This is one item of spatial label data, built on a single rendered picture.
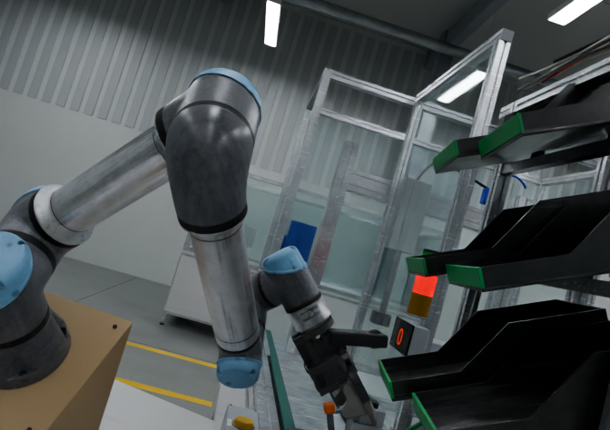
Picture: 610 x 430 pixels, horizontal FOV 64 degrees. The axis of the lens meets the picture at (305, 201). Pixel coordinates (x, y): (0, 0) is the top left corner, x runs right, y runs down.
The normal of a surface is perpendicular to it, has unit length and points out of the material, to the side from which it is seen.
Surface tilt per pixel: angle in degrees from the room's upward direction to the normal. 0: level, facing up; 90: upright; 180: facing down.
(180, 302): 90
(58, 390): 43
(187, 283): 90
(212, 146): 85
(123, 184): 126
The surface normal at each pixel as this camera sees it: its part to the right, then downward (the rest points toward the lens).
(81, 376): 0.08, -0.80
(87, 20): 0.11, -0.06
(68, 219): -0.10, 0.51
